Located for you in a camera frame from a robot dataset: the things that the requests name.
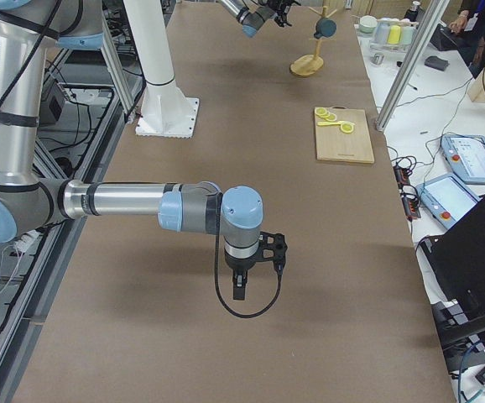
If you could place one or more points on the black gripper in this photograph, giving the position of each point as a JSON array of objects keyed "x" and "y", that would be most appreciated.
[
  {"x": 273, "y": 8},
  {"x": 239, "y": 264}
]

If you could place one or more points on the dark teal mug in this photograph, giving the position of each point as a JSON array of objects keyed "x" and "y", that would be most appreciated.
[{"x": 325, "y": 28}]

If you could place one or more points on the wooden cup storage rack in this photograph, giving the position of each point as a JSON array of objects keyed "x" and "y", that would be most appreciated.
[{"x": 307, "y": 65}]

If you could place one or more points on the clear dish rack tray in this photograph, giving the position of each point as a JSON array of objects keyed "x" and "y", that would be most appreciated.
[{"x": 396, "y": 48}]

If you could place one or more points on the grey plastic cup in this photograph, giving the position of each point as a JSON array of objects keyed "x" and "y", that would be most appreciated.
[{"x": 382, "y": 33}]

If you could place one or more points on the small steel cup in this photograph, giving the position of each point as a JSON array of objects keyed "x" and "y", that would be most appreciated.
[{"x": 377, "y": 58}]

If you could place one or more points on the yellow plastic cup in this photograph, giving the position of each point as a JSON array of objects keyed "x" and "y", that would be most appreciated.
[{"x": 394, "y": 34}]

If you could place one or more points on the green rimmed bowl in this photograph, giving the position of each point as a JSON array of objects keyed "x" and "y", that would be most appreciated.
[{"x": 367, "y": 24}]

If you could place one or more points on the yellow plastic knife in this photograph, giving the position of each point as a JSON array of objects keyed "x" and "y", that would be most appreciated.
[{"x": 332, "y": 123}]

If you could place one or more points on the wooden cutting board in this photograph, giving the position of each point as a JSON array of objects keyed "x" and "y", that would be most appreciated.
[{"x": 334, "y": 145}]

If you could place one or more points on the black square device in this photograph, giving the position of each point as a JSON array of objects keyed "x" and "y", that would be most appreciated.
[{"x": 436, "y": 63}]

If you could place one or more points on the black power strip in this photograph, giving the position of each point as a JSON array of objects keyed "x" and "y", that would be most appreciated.
[{"x": 408, "y": 194}]

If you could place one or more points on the standing person in black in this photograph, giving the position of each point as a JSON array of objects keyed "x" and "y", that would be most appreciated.
[{"x": 470, "y": 26}]

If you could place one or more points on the white power strip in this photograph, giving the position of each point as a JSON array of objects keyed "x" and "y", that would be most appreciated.
[{"x": 25, "y": 241}]

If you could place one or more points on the blue teach pendant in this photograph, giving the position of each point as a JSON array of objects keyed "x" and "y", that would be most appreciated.
[
  {"x": 447, "y": 198},
  {"x": 465, "y": 155}
]

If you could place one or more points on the black monitor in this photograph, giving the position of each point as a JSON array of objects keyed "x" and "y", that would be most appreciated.
[{"x": 458, "y": 260}]

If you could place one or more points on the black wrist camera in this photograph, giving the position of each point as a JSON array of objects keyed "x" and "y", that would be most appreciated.
[{"x": 272, "y": 247}]

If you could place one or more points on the aluminium frame post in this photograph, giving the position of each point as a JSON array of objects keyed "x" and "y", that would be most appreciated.
[{"x": 426, "y": 28}]

